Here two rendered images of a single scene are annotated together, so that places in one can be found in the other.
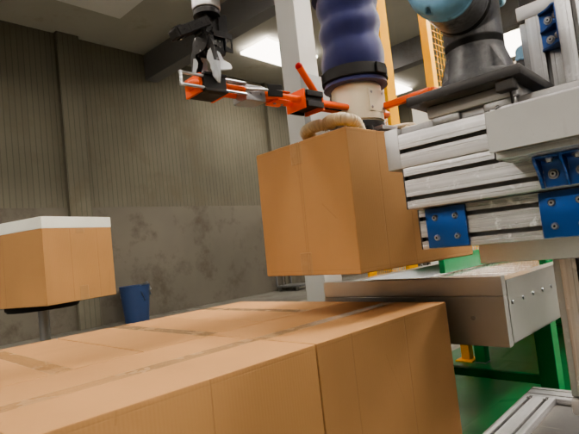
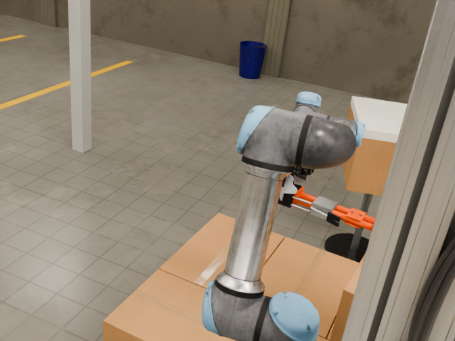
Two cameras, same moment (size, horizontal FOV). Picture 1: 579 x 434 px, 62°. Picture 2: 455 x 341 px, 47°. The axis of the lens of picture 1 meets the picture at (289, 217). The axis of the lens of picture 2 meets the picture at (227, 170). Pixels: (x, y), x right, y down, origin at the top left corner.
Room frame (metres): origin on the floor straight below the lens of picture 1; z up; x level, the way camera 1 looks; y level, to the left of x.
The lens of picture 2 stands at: (0.48, -1.18, 2.03)
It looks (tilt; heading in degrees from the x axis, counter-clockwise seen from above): 27 degrees down; 68
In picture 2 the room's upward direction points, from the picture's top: 7 degrees clockwise
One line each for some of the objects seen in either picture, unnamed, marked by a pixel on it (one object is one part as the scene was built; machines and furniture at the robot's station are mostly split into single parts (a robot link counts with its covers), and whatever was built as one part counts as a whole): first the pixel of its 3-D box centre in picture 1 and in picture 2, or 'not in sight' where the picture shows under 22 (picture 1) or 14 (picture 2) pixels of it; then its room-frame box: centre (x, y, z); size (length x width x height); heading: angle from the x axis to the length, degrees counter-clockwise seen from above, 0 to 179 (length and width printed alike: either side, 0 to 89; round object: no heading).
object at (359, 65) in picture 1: (355, 78); not in sight; (1.64, -0.28, 1.31); 0.23 x 0.23 x 0.04
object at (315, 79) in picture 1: (316, 101); not in sight; (2.87, -0.24, 1.62); 0.20 x 0.05 x 0.30; 135
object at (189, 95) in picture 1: (206, 88); (288, 192); (1.25, 0.18, 1.20); 0.08 x 0.07 x 0.05; 131
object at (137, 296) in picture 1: (137, 301); not in sight; (6.63, 2.18, 0.26); 0.45 x 0.42 x 0.52; 138
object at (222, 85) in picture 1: (234, 84); (296, 203); (1.25, 0.11, 1.20); 0.31 x 0.03 x 0.05; 131
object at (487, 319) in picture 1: (405, 318); not in sight; (1.70, -0.36, 0.48); 0.70 x 0.03 x 0.15; 45
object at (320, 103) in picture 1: (304, 102); not in sight; (1.48, -0.09, 1.20); 0.10 x 0.08 x 0.06; 41
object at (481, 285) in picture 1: (401, 288); not in sight; (1.70, -0.36, 0.58); 0.70 x 0.03 x 0.06; 45
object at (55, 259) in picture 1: (40, 263); (381, 145); (2.47, 1.29, 0.82); 0.60 x 0.40 x 0.40; 64
